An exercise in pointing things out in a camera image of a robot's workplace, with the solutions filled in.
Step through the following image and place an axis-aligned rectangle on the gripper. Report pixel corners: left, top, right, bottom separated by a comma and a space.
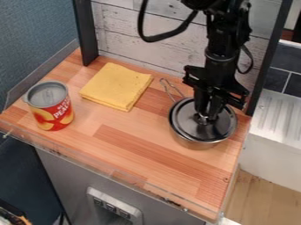
180, 57, 251, 121

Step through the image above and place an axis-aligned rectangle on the silver pot lid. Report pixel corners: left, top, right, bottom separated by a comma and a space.
170, 98, 239, 143

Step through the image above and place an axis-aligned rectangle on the silver pot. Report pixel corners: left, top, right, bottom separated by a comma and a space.
158, 77, 239, 151

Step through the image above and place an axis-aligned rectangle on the yellow cloth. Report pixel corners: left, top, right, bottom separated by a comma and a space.
77, 62, 156, 113

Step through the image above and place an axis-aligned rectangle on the red can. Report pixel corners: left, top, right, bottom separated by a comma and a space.
22, 80, 76, 132

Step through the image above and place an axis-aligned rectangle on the black post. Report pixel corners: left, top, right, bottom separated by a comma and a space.
71, 0, 100, 67
244, 0, 294, 117

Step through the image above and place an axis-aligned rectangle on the black cable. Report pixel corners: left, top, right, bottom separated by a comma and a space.
136, 0, 201, 43

